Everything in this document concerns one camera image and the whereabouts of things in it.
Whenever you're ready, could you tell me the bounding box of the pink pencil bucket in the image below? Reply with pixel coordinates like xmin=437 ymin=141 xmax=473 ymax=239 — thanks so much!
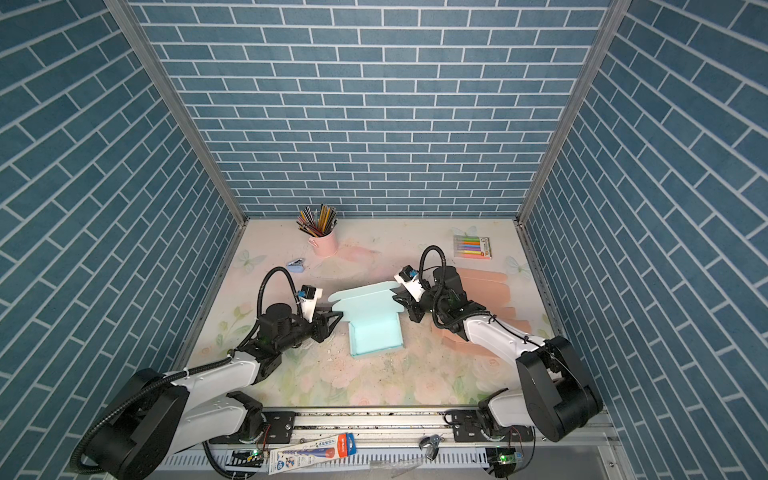
xmin=308 ymin=231 xmax=339 ymax=258

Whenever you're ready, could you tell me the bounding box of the small metal clip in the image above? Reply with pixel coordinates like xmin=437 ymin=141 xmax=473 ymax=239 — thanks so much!
xmin=419 ymin=434 xmax=443 ymax=462

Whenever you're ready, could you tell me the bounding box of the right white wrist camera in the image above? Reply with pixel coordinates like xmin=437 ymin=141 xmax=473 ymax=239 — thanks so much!
xmin=394 ymin=265 xmax=425 ymax=303

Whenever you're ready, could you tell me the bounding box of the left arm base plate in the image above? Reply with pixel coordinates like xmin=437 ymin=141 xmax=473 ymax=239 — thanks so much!
xmin=210 ymin=410 xmax=297 ymax=445

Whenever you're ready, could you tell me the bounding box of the pink flat paper box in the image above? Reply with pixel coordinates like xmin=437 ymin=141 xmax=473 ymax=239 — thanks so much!
xmin=457 ymin=268 xmax=545 ymax=334

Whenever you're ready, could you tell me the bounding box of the pack of coloured markers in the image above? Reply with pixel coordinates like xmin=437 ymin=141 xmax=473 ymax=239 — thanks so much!
xmin=453 ymin=235 xmax=493 ymax=260

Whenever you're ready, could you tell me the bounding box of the light blue paper box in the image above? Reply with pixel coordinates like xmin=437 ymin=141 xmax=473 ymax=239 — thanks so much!
xmin=329 ymin=281 xmax=405 ymax=358

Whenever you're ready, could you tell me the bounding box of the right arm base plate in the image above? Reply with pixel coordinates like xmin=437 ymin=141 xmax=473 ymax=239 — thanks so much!
xmin=442 ymin=409 xmax=535 ymax=443

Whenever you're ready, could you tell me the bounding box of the red blue white package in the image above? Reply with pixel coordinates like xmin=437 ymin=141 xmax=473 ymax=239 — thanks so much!
xmin=268 ymin=433 xmax=357 ymax=475

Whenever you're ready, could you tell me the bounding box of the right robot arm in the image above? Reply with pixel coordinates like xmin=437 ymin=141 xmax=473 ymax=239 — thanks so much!
xmin=393 ymin=266 xmax=604 ymax=442

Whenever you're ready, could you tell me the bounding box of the bundle of coloured pencils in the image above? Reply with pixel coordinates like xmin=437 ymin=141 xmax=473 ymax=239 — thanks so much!
xmin=296 ymin=204 xmax=337 ymax=238

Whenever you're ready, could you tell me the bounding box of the aluminium mounting rail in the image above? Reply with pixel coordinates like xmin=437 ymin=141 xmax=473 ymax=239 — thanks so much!
xmin=104 ymin=404 xmax=637 ymax=480

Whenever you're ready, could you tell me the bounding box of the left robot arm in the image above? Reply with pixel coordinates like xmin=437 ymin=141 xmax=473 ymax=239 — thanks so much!
xmin=69 ymin=303 xmax=343 ymax=479

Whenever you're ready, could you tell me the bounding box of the left black corrugated cable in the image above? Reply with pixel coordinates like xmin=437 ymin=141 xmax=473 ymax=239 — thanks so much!
xmin=68 ymin=266 xmax=301 ymax=475

